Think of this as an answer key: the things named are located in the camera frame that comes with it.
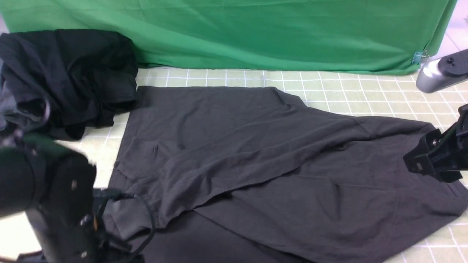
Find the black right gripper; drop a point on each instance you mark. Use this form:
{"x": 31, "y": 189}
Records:
{"x": 442, "y": 155}

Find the gray long sleeve shirt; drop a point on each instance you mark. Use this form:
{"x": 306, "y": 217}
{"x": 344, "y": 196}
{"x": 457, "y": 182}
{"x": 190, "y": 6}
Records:
{"x": 253, "y": 175}

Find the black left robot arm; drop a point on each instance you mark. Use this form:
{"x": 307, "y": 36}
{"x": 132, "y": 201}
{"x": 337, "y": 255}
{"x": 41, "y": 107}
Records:
{"x": 54, "y": 186}

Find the light green grid tablecloth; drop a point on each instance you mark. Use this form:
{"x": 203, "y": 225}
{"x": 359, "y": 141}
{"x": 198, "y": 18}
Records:
{"x": 342, "y": 93}

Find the teal binder clip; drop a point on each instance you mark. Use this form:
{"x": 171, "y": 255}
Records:
{"x": 420, "y": 57}

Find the green backdrop cloth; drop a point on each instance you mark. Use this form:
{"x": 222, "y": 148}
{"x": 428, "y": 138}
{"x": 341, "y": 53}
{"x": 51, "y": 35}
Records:
{"x": 350, "y": 36}

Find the black clothes pile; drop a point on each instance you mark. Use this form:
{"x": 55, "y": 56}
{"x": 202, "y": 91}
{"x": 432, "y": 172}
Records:
{"x": 87, "y": 76}

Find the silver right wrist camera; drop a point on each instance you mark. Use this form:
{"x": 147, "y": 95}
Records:
{"x": 444, "y": 72}

